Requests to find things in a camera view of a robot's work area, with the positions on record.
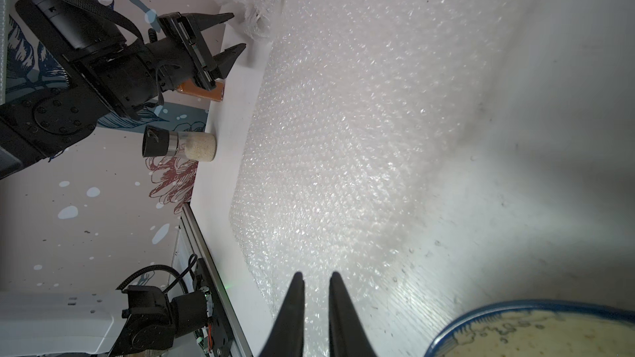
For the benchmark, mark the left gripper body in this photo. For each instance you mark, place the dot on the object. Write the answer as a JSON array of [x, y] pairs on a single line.
[[132, 76]]

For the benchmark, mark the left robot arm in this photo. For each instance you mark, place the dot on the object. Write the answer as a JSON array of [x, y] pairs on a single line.
[[96, 62]]

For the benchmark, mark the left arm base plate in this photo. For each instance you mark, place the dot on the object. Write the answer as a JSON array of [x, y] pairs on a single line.
[[191, 304]]

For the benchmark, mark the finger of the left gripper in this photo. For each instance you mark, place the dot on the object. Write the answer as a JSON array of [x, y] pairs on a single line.
[[202, 21], [225, 61]]

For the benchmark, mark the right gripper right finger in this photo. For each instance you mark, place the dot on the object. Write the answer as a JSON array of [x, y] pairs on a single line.
[[346, 334]]

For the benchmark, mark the orange spice jar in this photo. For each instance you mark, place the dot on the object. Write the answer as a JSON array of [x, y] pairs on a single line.
[[190, 88]]

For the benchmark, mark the cream dinner plate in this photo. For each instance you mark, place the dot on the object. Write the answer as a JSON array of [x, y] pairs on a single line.
[[538, 328]]

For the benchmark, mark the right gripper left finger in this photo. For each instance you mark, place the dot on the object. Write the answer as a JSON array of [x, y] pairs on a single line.
[[287, 334]]

